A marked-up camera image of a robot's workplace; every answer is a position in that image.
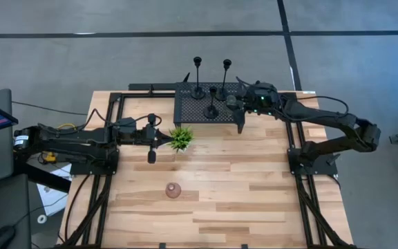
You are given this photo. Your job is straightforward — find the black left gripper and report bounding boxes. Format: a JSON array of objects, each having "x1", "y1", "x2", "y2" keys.
[{"x1": 142, "y1": 113, "x2": 174, "y2": 165}]

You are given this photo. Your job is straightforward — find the black computer mouse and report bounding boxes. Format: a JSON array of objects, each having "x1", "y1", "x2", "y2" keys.
[{"x1": 0, "y1": 225, "x2": 17, "y2": 249}]

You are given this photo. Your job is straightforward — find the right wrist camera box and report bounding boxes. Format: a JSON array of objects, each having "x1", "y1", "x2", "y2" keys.
[{"x1": 246, "y1": 82, "x2": 280, "y2": 102}]

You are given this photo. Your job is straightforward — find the black aluminium table frame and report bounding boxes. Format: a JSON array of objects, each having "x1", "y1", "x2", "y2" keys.
[{"x1": 56, "y1": 82, "x2": 359, "y2": 249}]

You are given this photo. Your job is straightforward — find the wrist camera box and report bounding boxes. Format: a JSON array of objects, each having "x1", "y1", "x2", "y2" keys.
[
  {"x1": 246, "y1": 82, "x2": 280, "y2": 102},
  {"x1": 115, "y1": 116, "x2": 138, "y2": 135}
]

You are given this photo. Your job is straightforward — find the pink glass candle holder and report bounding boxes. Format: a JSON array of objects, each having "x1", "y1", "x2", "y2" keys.
[{"x1": 164, "y1": 182, "x2": 182, "y2": 199}]

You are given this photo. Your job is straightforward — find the green artificial plant white pot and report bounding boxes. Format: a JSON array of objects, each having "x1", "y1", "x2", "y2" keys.
[{"x1": 167, "y1": 126, "x2": 196, "y2": 154}]

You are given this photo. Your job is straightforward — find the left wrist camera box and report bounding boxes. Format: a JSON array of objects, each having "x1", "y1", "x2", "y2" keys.
[{"x1": 115, "y1": 116, "x2": 138, "y2": 135}]

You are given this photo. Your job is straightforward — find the black perforated metal shelf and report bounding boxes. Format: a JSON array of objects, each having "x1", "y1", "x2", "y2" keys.
[{"x1": 173, "y1": 82, "x2": 252, "y2": 125}]

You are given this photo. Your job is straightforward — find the white paper sheet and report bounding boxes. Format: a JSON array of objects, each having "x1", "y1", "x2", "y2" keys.
[{"x1": 35, "y1": 164, "x2": 73, "y2": 217}]

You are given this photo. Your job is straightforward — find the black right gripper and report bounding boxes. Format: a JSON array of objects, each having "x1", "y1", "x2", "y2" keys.
[{"x1": 225, "y1": 93, "x2": 281, "y2": 135}]

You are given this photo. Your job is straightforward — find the black tall candlestick holder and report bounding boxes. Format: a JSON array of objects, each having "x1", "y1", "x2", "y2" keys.
[
  {"x1": 203, "y1": 86, "x2": 220, "y2": 120},
  {"x1": 191, "y1": 56, "x2": 206, "y2": 100},
  {"x1": 215, "y1": 58, "x2": 233, "y2": 102}
]

